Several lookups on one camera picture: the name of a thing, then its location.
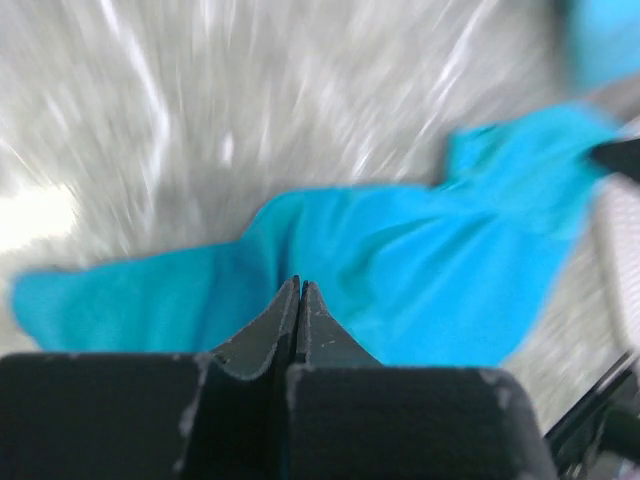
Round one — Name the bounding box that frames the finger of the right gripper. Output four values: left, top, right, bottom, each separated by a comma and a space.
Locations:
590, 138, 640, 183

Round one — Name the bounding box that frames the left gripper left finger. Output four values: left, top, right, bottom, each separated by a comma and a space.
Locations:
1, 279, 300, 479

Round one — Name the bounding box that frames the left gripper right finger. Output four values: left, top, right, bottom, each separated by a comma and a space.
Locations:
286, 282, 557, 479

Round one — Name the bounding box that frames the teal t-shirt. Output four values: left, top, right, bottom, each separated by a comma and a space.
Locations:
11, 104, 620, 366

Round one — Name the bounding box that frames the white plastic laundry basket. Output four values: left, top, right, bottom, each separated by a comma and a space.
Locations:
595, 174, 639, 353

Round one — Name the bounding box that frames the folded light blue t-shirt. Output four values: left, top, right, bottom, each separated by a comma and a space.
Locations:
566, 0, 639, 91

